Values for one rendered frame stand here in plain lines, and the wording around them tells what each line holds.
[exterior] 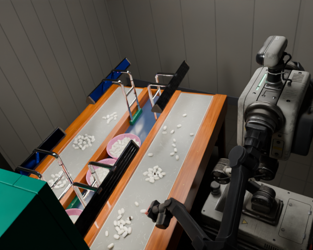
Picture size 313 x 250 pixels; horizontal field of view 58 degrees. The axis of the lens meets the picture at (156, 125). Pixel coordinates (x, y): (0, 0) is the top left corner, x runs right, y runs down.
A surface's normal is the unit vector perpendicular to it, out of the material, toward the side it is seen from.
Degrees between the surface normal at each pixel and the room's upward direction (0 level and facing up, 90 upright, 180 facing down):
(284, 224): 0
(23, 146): 90
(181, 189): 0
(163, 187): 0
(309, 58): 90
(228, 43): 90
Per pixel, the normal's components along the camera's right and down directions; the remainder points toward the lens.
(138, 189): -0.16, -0.76
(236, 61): -0.52, 0.61
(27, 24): 0.84, 0.22
